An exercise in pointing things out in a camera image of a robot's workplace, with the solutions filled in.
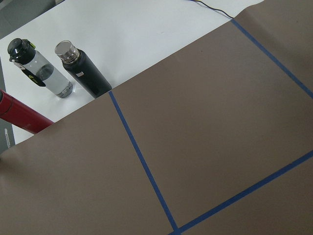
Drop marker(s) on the clear bottle black lid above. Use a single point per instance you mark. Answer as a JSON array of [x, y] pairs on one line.
[[37, 68]]

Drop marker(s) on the red cylindrical bottle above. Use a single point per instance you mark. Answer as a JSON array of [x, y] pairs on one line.
[[21, 115]]

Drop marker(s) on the black bottle steel cap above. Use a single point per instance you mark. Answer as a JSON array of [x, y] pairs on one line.
[[82, 69]]

